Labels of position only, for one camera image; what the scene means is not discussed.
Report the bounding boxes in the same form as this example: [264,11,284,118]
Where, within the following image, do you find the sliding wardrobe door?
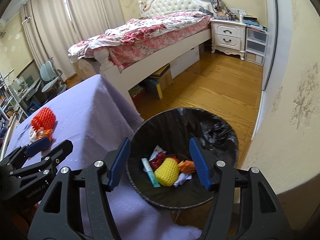
[263,0,293,95]

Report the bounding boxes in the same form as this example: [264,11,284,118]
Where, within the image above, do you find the white storage box under bed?
[170,47,200,79]

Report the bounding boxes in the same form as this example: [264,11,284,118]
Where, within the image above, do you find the beige curtains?
[21,0,124,80]

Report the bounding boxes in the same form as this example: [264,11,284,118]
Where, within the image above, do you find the orange wrapper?
[36,127,53,141]

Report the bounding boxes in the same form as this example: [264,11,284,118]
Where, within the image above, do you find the white paper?
[173,173,192,187]

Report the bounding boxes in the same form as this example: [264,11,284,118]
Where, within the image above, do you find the floral pink quilt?
[68,10,211,72]

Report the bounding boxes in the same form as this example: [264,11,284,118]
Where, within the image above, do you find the cardboard box under bed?
[148,63,172,99]

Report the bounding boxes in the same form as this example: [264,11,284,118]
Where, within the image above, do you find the white tissue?
[29,127,37,143]

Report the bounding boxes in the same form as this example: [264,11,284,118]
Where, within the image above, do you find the teal white tube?
[142,158,160,188]

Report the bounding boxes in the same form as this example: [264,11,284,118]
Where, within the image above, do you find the light green desk chair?
[40,57,67,102]

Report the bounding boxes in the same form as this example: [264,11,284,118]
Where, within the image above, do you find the study desk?
[8,77,42,116]

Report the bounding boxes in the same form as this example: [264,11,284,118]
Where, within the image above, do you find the orange paper piece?
[178,160,196,174]

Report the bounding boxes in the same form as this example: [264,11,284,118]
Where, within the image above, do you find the white nightstand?
[210,18,247,61]

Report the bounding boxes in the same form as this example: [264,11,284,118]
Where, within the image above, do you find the purple tablecloth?
[1,75,201,239]

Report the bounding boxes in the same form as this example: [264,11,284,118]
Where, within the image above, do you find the plastic drawer unit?
[245,26,268,66]

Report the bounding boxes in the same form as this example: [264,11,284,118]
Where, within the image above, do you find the red foam fruit net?
[31,107,56,131]

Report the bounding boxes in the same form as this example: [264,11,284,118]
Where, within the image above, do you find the yellow foam fruit net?
[155,158,180,186]

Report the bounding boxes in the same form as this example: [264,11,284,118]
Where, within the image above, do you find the bookshelf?
[1,69,22,144]

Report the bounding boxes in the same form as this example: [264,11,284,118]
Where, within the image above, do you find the white bed frame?
[69,0,217,106]

